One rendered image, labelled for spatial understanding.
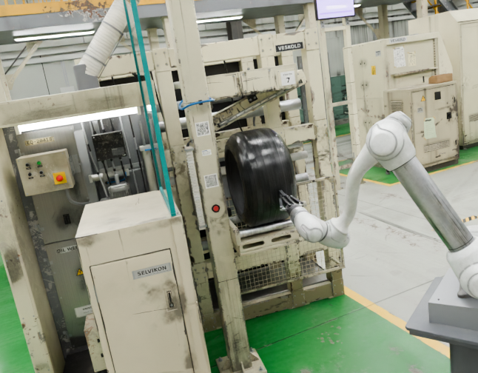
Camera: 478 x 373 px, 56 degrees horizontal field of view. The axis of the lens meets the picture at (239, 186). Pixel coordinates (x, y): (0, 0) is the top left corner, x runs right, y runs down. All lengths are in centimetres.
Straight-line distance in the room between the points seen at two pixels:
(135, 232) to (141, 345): 47
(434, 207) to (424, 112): 532
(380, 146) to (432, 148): 554
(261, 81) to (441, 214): 144
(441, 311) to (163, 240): 116
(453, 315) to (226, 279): 124
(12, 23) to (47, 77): 389
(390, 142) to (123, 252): 106
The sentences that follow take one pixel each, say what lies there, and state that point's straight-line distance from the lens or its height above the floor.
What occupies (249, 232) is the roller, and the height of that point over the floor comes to 91.
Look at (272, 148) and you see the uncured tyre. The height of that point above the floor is 136.
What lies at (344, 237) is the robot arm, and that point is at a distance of 219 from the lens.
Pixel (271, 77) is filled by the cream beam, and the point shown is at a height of 172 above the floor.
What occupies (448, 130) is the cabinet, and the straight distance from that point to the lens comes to 744.
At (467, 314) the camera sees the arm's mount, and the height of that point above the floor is 72.
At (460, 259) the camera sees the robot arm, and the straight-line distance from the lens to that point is 184.
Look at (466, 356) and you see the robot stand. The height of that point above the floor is 48.
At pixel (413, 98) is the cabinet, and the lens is 694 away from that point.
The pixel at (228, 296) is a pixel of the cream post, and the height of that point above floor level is 52.
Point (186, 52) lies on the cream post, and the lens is 245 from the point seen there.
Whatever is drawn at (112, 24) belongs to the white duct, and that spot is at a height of 213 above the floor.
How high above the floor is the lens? 174
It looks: 13 degrees down
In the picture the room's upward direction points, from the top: 9 degrees counter-clockwise
